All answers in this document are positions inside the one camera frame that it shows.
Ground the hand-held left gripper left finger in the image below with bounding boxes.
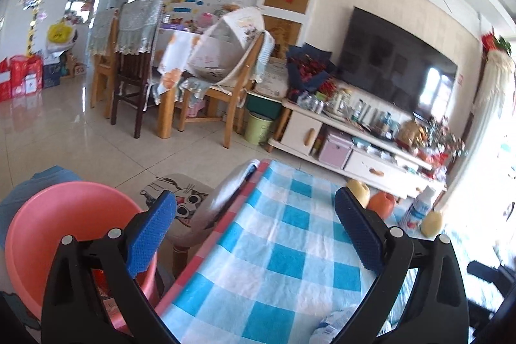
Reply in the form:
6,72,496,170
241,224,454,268
40,190,178,344

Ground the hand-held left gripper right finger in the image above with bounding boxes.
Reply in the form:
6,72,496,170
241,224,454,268
334,186,470,344

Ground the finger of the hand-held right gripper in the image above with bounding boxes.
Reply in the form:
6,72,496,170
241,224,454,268
466,260,502,282
467,296,506,329

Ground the red milk tea packet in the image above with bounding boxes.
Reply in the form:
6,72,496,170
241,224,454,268
92,267,122,312

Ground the pink plastic basin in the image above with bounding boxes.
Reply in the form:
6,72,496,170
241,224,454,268
4,182,160,334

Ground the clear plastic bottle blue label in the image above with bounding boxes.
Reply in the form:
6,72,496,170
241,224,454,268
312,306,363,344

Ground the red apple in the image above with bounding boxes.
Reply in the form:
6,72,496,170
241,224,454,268
368,192,398,219

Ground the yellow pear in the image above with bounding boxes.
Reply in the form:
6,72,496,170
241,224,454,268
419,210,444,237
347,179,371,208

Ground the stool with cat cushion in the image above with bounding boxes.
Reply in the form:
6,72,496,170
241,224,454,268
139,173,216,276

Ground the white yogurt bottle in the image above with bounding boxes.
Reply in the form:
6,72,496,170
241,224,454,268
401,185,438,230

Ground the white TV cabinet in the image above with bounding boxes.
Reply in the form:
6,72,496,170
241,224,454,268
268,96,448,200

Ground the pink storage box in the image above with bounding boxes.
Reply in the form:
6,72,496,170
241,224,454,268
318,128,354,169

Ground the blue white checked tablecloth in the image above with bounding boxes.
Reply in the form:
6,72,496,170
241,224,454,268
159,160,516,344

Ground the flower arrangement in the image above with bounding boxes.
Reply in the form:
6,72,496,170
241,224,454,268
419,118,466,167

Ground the blue cloth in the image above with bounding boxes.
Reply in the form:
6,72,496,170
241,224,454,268
0,165,83,216

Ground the glass electric kettle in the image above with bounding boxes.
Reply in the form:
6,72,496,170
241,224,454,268
328,91,351,115

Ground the green waste bin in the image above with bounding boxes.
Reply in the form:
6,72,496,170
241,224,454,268
244,111,275,145

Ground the black television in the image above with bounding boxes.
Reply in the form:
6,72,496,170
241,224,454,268
336,5,459,115

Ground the dark wrapped flower bouquet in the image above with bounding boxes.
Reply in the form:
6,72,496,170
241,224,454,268
286,44,337,95

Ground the wooden chair with white cover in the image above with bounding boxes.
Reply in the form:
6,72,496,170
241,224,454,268
177,5,275,149

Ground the white cardboard box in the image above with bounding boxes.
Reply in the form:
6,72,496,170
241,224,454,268
258,58,291,99

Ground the dark wooden chair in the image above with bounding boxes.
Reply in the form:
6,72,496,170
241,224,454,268
111,0,166,139

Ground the stack of red gift boxes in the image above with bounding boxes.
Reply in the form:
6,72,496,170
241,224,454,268
0,54,44,103

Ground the red white hanging decoration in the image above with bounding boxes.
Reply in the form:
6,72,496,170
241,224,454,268
473,32,516,127

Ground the yellow plastic bag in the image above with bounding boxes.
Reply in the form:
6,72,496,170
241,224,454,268
46,22,75,44

